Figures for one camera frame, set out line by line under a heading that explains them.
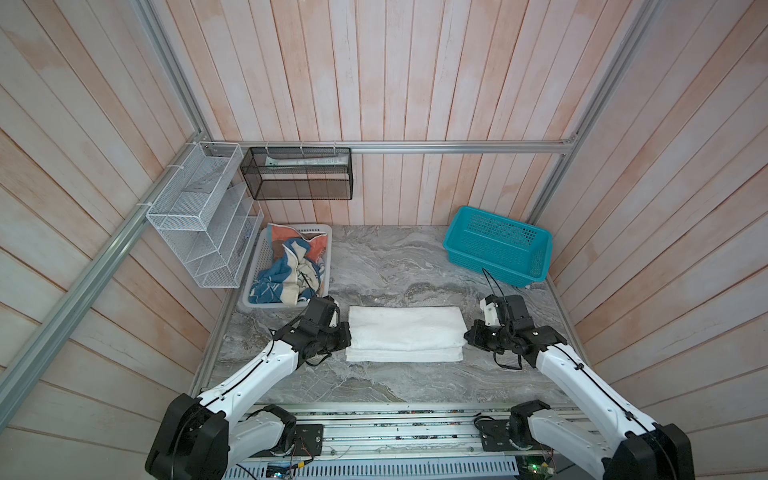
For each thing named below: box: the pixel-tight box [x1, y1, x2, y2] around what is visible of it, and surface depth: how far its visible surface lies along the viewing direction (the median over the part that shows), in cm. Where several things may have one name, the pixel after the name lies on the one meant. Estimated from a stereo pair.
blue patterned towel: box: [249, 238, 321, 304], surface depth 97 cm
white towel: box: [345, 306, 468, 362], surface depth 89 cm
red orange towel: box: [268, 224, 328, 262], surface depth 109 cm
